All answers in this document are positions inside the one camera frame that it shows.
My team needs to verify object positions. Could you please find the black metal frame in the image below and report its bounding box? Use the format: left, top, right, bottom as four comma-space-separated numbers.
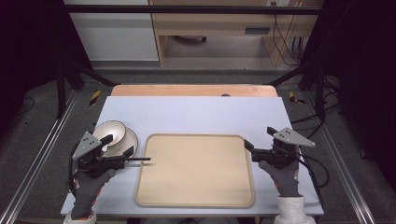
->
55, 4, 344, 123

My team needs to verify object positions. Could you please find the person's right hand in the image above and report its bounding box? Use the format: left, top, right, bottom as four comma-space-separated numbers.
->
258, 160, 302, 198

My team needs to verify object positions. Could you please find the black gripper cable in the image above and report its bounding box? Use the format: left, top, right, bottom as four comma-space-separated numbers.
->
294, 153, 330, 208

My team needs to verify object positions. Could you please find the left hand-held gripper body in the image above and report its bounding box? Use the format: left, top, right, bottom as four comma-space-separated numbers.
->
73, 131, 127, 179

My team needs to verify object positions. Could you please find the black curtain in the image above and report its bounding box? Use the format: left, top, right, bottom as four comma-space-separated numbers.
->
0, 0, 94, 134
298, 0, 396, 188

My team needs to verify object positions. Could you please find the wooden desk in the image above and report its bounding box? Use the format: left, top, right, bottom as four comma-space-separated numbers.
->
148, 0, 325, 67

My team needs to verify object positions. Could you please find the pale blue board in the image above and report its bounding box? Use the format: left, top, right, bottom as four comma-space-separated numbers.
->
60, 95, 325, 217

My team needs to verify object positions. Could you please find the aluminium rail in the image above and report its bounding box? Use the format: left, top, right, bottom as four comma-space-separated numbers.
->
302, 92, 377, 224
0, 90, 80, 224

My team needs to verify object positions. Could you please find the white plate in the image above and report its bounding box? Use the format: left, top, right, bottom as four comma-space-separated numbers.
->
101, 127, 139, 159

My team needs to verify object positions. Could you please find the yellow cable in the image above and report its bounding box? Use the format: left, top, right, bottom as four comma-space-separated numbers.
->
274, 0, 304, 66

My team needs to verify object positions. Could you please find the beige tray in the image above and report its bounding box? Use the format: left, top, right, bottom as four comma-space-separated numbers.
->
134, 133, 255, 209

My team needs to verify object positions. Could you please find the person's left hand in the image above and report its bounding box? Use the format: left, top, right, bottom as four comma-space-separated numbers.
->
71, 169, 117, 219

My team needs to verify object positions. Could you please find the white bowl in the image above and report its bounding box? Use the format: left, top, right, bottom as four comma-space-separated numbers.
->
92, 119, 128, 148

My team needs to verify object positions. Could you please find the bundle of black wall cables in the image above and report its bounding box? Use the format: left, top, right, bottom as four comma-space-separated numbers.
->
272, 2, 305, 67

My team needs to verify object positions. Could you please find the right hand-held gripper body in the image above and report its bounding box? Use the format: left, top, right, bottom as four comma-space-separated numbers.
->
250, 127, 317, 170

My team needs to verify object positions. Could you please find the white cabinet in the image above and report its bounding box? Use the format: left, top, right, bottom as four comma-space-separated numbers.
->
63, 0, 160, 63

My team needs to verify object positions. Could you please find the black floor cable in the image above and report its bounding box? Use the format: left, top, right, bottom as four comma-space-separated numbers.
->
290, 90, 342, 139

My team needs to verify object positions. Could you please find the wooden table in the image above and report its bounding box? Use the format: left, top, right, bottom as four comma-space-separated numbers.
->
110, 84, 278, 98

